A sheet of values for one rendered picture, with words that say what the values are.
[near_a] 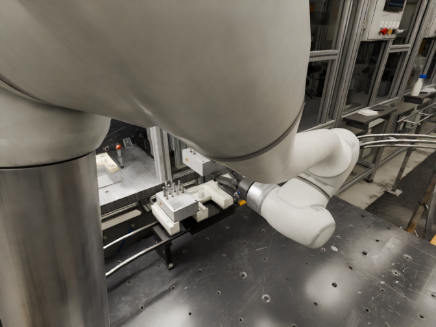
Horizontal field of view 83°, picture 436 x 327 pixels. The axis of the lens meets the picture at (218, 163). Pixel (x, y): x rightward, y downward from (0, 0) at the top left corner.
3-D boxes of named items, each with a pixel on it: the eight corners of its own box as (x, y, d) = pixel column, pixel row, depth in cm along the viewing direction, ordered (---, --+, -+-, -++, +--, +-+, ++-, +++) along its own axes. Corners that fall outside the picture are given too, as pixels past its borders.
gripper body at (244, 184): (263, 199, 72) (241, 185, 78) (266, 174, 68) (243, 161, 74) (245, 209, 68) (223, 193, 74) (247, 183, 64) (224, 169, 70)
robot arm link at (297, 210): (268, 224, 67) (295, 185, 68) (320, 262, 56) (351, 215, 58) (252, 211, 59) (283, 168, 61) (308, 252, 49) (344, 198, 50)
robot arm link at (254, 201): (285, 181, 64) (268, 172, 68) (261, 193, 59) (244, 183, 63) (281, 209, 68) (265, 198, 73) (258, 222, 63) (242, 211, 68)
